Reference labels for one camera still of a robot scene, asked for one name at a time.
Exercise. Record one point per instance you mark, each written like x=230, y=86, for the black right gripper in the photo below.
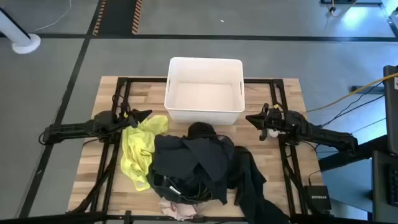
x=275, y=119

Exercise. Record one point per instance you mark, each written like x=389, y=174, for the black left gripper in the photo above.
x=130, y=118

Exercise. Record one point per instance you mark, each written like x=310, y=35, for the neon yellow shirt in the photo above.
x=136, y=149

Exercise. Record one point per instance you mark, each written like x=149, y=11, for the black garment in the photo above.
x=192, y=155

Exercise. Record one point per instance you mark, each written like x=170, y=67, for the dark denim jeans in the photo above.
x=252, y=186

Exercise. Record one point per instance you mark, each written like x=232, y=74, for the pale pink garment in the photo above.
x=177, y=211

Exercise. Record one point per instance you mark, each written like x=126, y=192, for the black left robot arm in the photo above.
x=71, y=128

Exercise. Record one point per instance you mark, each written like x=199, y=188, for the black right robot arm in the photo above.
x=326, y=135

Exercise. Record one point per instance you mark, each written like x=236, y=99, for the small white tape roll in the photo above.
x=273, y=133

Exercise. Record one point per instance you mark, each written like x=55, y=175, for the white plastic bin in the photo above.
x=203, y=96

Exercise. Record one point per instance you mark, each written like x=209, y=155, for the black metal beam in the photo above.
x=351, y=152

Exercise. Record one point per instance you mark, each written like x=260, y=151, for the orange black hazard tape strip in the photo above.
x=99, y=18
x=136, y=17

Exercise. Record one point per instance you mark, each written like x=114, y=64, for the black computer tower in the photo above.
x=391, y=118

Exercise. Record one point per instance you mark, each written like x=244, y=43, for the white pole with round base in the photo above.
x=25, y=43

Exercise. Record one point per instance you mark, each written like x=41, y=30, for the black keyboard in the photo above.
x=394, y=186

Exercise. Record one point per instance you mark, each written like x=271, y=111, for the black metal table frame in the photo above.
x=143, y=80

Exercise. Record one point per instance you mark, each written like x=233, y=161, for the black network switch box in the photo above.
x=318, y=197

